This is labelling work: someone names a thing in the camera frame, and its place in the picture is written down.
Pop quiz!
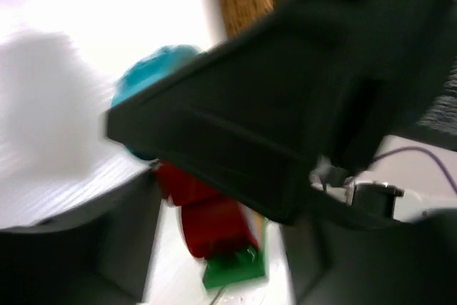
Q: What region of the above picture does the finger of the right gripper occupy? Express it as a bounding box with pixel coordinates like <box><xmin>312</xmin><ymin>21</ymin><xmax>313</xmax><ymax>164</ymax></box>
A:
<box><xmin>105</xmin><ymin>0</ymin><xmax>457</xmax><ymax>227</ymax></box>

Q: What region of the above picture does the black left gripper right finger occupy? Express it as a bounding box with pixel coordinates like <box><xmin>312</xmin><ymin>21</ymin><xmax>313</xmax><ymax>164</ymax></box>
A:
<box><xmin>281</xmin><ymin>179</ymin><xmax>457</xmax><ymax>305</ymax></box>

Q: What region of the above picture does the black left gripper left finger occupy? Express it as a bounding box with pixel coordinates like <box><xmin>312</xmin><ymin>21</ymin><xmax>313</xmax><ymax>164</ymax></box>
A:
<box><xmin>1</xmin><ymin>171</ymin><xmax>161</xmax><ymax>304</ymax></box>

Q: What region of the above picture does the red long brick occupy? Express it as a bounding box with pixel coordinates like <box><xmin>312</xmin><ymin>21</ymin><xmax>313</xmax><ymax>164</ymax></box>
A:
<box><xmin>154</xmin><ymin>161</ymin><xmax>228</xmax><ymax>207</ymax></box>

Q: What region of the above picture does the red flower picture lego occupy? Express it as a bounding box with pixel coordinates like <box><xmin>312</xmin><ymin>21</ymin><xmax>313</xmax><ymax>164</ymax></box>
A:
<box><xmin>181</xmin><ymin>196</ymin><xmax>263</xmax><ymax>259</ymax></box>

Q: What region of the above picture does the green lego base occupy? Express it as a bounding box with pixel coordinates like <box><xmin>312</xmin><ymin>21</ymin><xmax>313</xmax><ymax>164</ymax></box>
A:
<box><xmin>202</xmin><ymin>219</ymin><xmax>266</xmax><ymax>291</ymax></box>

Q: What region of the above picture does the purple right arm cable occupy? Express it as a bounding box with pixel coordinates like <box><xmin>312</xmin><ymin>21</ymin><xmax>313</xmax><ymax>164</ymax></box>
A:
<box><xmin>371</xmin><ymin>146</ymin><xmax>457</xmax><ymax>195</ymax></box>

